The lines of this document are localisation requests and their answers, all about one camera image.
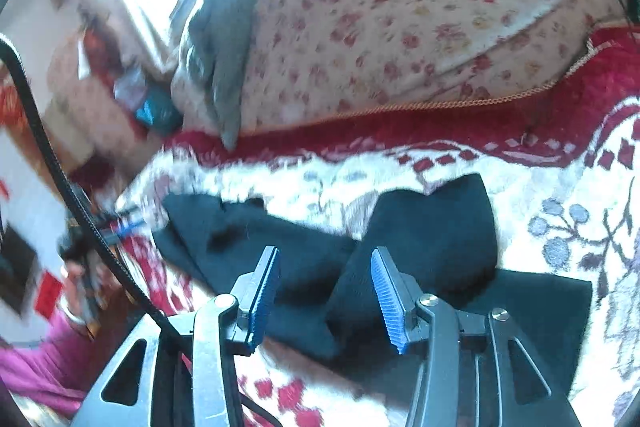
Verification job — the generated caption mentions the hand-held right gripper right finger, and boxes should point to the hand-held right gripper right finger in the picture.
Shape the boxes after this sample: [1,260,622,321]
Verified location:
[370,247,583,427]

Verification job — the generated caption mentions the grey fleece jacket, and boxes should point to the grey fleece jacket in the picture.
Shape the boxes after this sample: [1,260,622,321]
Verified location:
[172,0,281,152]

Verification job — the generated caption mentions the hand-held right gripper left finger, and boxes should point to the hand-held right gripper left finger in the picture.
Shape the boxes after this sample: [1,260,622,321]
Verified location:
[70,246,281,427]

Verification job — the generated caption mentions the black pants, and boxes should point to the black pants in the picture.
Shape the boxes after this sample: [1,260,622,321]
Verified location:
[152,173,593,403]

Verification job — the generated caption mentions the teal bag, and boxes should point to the teal bag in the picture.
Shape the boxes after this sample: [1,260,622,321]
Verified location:
[115,72,183,138]

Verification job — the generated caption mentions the person's left forearm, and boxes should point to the person's left forearm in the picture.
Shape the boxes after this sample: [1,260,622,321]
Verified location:
[0,312,98,415]

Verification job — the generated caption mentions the black cable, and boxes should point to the black cable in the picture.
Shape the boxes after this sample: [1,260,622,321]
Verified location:
[0,34,283,427]

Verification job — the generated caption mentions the red and white floral blanket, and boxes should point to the red and white floral blanket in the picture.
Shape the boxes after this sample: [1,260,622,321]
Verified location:
[100,24,640,427]

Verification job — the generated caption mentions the folded floral quilt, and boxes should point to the folded floral quilt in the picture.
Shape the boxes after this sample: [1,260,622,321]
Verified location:
[170,0,626,132]

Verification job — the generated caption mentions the person's left hand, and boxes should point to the person's left hand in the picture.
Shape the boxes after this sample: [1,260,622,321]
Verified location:
[60,257,118,340]

